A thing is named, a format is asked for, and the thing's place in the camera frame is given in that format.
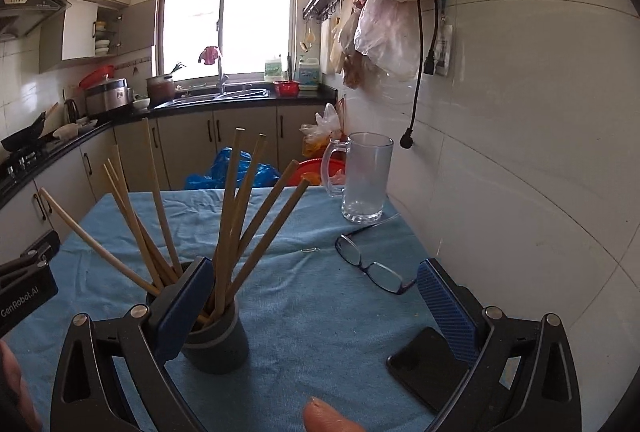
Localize range hood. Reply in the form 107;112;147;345
0;0;70;42

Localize red bowl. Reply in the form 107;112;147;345
273;80;299;98

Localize right hand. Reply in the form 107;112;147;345
303;397;364;432

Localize blue towel table cover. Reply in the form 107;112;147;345
8;188;433;431

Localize silver rice cooker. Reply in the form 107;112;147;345
85;78;132;117

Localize blue plastic bag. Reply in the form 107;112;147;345
183;146;281;191

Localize kitchen faucet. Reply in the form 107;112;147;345
217;47;229;92

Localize black wok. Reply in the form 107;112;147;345
1;111;47;153

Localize black power cable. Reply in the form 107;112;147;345
399;0;426;150

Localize clear glass beer mug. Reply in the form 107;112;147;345
320;132;394;224

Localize dark framed eyeglasses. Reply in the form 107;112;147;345
334;213;416;295

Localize left hand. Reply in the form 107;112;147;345
1;341;42;431

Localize dark grey utensil holder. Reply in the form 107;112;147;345
145;257;248;374

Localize brown cooking pot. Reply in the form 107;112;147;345
146;74;176;106

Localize black smartphone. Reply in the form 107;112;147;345
386;327;469;414

